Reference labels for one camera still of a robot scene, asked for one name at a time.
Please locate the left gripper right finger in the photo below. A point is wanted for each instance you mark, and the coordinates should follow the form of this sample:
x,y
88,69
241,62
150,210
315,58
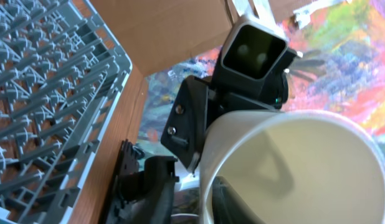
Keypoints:
x,y
228,207

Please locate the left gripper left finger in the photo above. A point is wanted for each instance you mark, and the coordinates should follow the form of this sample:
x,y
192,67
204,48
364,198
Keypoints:
x,y
140,196

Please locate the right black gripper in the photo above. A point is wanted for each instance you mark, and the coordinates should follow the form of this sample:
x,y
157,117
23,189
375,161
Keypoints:
x,y
200,101

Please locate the white plastic cup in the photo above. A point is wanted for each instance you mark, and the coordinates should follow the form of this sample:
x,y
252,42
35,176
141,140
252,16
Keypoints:
x,y
307,166

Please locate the grey plastic dish rack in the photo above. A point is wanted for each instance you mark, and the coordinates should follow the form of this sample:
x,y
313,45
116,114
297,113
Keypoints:
x,y
62,72

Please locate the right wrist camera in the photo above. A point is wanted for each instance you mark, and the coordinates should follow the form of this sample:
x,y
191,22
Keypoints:
x,y
247,57

